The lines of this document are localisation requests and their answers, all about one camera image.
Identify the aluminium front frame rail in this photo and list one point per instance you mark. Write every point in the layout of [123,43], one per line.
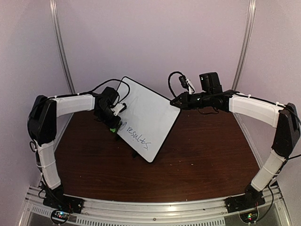
[194,172]

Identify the left aluminium corner post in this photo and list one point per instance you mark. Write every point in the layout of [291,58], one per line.
[61,50]

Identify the right circuit board with leds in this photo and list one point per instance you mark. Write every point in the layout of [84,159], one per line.
[249,217]

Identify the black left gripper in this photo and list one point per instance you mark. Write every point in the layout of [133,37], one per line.
[114,124]

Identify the right aluminium corner post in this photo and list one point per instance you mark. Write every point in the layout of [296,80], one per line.
[245,43]

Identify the circuit board with leds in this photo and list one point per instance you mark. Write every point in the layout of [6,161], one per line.
[59,217]
[249,217]

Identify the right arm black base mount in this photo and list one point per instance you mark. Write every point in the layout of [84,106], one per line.
[244,202]

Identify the black whiteboard stand foot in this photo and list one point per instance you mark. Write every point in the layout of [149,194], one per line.
[134,154]

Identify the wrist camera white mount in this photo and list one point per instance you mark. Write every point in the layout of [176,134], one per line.
[187,84]
[118,108]

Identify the aluminium corner post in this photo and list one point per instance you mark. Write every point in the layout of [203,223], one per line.
[61,50]
[245,43]

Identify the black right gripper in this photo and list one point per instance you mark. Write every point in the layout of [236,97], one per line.
[185,101]

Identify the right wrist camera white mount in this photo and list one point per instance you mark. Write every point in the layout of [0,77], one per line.
[187,84]

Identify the white whiteboard with writing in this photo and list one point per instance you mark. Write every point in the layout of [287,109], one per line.
[147,120]

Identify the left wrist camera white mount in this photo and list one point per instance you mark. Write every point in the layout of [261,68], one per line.
[118,108]

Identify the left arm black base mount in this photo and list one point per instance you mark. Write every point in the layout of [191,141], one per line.
[66,203]

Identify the left circuit board with leds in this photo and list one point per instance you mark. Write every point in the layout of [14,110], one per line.
[59,217]

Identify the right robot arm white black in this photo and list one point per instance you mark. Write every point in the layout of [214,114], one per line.
[275,124]

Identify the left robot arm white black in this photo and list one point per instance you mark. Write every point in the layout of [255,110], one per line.
[42,124]

